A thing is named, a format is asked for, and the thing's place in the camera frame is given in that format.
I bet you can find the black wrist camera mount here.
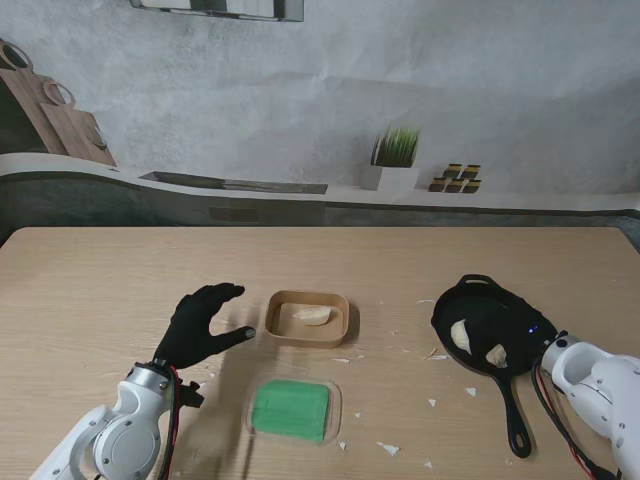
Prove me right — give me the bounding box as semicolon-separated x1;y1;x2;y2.
177;380;207;409

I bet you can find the small wooden cutting board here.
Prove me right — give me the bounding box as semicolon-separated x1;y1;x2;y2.
39;79;117;167

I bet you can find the large wooden cutting board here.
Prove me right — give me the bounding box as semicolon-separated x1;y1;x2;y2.
0;38;66;156

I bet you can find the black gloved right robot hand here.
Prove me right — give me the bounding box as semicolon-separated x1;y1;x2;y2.
464;294;559;376

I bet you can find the green plant in white pot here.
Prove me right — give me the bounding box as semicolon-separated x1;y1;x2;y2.
360;124;422;192

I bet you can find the red black arm cable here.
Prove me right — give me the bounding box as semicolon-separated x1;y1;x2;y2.
530;355;621;480
158;365;182;480

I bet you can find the black cast iron skillet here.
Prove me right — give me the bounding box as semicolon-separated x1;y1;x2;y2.
431;273;559;459

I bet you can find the brown paper food container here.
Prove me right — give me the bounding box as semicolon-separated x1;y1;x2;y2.
264;289;360;350

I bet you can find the clear lid with green insert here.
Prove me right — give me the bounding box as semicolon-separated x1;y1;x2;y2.
243;377;344;446

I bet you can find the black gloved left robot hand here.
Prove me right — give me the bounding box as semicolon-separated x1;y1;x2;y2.
152;282;258;370

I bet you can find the metal wall shelf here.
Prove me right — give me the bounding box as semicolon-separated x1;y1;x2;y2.
129;0;305;24

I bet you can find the dark long knife tray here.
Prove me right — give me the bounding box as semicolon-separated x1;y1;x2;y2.
138;171;330;196

